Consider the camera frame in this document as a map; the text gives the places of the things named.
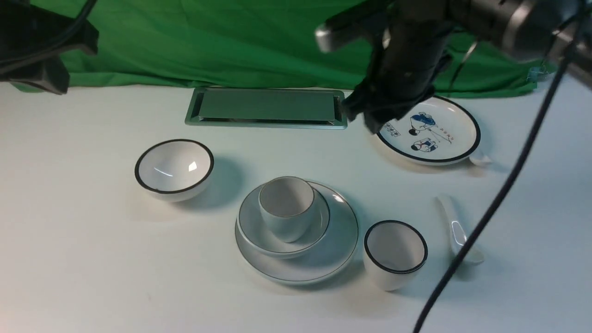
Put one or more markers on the black-rimmed white bowl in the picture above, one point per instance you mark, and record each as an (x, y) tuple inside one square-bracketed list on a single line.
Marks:
[(176, 170)]

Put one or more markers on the white ceramic spoon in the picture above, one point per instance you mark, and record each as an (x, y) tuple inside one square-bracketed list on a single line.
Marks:
[(457, 234)]

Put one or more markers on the green backdrop cloth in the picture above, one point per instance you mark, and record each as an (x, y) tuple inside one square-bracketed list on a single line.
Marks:
[(234, 43)]

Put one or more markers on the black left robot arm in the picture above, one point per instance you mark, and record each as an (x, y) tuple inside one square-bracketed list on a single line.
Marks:
[(33, 39)]

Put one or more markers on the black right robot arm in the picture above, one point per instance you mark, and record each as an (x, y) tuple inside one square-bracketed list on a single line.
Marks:
[(524, 30)]

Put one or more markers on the illustrated black-rimmed plate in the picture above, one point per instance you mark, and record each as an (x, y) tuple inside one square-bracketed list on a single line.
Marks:
[(436, 132)]

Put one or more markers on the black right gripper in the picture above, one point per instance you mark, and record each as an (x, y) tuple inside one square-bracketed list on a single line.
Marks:
[(401, 75)]

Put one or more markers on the blue clip on cloth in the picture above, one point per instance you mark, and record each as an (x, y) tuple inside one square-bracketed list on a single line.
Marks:
[(540, 73)]

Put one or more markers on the white spoon under plate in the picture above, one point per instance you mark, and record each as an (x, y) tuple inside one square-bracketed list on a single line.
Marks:
[(480, 160)]

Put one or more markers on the thin-rimmed white bowl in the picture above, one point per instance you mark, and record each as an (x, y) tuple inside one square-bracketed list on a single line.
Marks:
[(253, 230)]

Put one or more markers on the black-rimmed white cup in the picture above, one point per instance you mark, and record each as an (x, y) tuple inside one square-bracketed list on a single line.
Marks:
[(394, 253)]

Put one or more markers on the plain white cup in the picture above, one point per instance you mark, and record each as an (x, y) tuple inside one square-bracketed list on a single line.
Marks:
[(288, 206)]

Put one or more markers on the large white plate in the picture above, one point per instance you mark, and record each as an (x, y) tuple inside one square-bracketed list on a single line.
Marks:
[(323, 252)]

